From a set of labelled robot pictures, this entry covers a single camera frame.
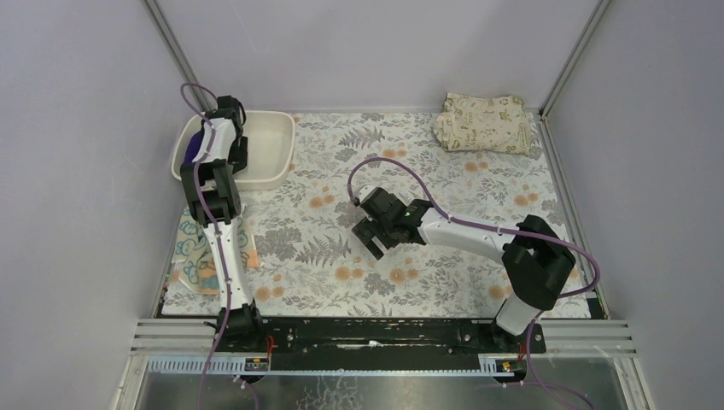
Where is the purple towel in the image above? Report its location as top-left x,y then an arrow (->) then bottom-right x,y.
183,131 -> 204,165

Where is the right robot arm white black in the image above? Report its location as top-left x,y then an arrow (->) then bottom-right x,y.
352,186 -> 575,336

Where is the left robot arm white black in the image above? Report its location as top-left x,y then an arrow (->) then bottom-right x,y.
180,96 -> 262,340

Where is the floral patterned table mat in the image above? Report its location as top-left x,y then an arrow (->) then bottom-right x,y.
161,111 -> 593,319

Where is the white rectangular basin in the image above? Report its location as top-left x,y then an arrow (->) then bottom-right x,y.
171,108 -> 296,190

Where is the cream patterned folded towel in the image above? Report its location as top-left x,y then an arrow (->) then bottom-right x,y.
432,93 -> 532,155

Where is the white bear patterned towel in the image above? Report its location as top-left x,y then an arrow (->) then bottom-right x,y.
172,207 -> 262,295

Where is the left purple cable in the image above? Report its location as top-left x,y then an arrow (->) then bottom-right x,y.
179,83 -> 250,410

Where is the purple cable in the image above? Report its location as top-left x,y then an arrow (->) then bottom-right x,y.
347,157 -> 602,410
179,83 -> 250,410

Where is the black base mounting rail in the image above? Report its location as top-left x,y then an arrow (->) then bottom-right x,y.
212,315 -> 547,372

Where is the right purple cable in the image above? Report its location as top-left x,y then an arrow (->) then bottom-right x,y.
347,157 -> 602,410

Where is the white cable duct strip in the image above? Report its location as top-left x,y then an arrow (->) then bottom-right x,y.
147,355 -> 270,375

